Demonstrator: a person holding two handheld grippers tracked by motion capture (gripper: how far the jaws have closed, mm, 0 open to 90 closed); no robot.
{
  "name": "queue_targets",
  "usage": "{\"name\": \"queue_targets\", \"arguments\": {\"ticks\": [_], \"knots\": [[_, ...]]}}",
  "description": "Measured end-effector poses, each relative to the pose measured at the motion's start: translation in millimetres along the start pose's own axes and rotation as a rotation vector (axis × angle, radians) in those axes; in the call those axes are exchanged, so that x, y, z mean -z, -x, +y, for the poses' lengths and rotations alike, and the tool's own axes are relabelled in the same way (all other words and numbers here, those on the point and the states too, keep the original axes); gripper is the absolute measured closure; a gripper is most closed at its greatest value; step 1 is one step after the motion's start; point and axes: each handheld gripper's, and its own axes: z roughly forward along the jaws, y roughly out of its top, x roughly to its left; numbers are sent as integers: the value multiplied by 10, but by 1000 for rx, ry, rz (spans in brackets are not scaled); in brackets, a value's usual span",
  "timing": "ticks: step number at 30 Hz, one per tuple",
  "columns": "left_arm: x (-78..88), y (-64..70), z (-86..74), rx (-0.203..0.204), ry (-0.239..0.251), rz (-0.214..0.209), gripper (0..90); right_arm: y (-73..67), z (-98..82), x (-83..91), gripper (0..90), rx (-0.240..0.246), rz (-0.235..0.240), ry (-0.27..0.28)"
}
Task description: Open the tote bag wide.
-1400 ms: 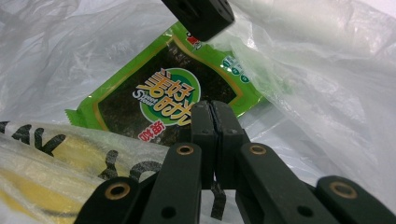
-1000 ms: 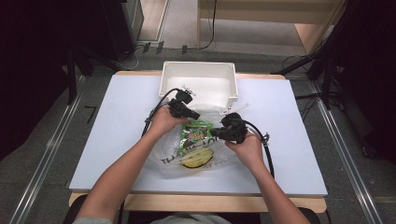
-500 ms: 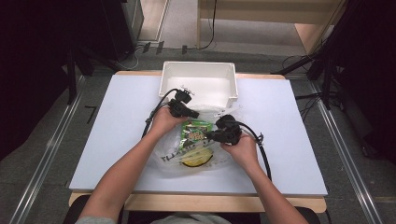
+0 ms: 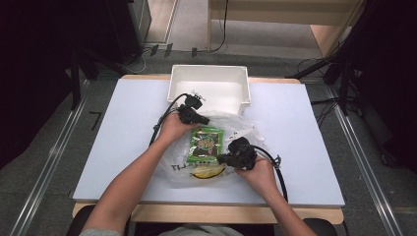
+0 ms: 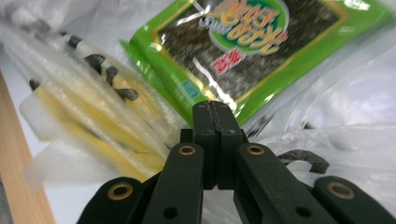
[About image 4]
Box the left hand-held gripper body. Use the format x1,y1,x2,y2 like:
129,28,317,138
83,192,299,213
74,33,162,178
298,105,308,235
176,92,206,126

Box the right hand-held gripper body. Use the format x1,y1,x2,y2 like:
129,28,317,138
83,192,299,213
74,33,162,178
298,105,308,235
228,128,259,171

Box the green snack packet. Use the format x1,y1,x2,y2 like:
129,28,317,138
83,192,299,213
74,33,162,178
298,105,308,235
187,126,225,164

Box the white plastic bin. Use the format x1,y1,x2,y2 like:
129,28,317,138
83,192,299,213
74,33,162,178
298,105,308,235
166,64,252,116

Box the white smiley face plastic bag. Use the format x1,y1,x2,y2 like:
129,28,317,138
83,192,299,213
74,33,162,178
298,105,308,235
156,109,268,185

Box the person's left hand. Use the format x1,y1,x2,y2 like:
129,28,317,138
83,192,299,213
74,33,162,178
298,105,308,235
156,112,198,148

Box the person's right hand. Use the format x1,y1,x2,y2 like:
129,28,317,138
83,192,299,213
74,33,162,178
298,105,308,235
235,156,279,198

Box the wooden table with white top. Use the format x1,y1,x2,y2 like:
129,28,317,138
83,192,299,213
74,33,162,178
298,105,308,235
72,73,346,225

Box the person's grey shirt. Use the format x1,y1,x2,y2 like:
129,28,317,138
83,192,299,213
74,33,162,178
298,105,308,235
80,223,245,236

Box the black cabinet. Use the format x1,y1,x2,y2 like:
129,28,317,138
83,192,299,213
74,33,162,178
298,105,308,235
106,0,152,65

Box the black metal stand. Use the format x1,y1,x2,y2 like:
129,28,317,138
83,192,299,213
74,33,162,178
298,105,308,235
69,48,99,111

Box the light wooden desk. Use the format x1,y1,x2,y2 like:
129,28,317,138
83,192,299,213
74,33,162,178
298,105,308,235
207,0,367,58

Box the black tripod stand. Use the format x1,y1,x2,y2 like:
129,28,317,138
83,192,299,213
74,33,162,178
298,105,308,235
286,0,367,116

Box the black curtain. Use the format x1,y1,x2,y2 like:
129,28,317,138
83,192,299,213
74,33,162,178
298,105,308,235
0,0,112,170
347,0,417,171

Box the left hand-held gripper black cable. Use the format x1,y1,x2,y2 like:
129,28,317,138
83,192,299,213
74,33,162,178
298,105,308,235
149,92,191,147

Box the hand-held gripper black cable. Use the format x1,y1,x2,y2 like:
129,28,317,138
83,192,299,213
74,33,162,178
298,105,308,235
149,92,191,147
252,145,289,203

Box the right hand-held gripper black cable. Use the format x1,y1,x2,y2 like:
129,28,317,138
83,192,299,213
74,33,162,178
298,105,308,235
252,145,289,203

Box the white floor cable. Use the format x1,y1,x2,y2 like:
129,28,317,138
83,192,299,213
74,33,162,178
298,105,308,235
124,48,147,74

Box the black floor cables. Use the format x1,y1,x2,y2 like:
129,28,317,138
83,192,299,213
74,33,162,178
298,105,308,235
309,96,345,127

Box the black hanging cable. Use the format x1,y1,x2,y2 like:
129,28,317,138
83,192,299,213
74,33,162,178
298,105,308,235
209,0,229,53

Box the metal floor rail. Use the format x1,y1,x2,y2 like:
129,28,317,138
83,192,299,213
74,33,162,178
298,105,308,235
9,80,91,236
323,85,404,236

